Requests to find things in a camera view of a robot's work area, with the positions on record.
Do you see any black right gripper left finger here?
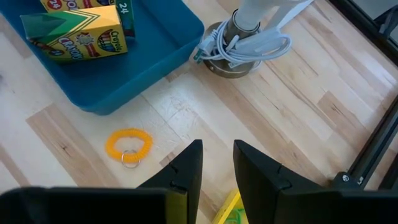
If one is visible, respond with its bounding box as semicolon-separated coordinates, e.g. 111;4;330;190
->
136;139;204;224

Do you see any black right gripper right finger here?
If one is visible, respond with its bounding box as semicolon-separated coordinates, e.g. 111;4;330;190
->
233;139;326;224

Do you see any green silicone wristband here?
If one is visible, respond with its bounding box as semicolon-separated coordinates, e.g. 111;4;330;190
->
224;207;247;224

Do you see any orange-yellow coil key bracelet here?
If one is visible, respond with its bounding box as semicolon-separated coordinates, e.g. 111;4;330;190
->
104;128;154;169

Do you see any teal plastic tray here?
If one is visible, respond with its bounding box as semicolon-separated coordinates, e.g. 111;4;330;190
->
0;0;206;117

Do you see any yellow plastic basket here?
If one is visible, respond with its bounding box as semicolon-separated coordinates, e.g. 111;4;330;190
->
211;187;249;224

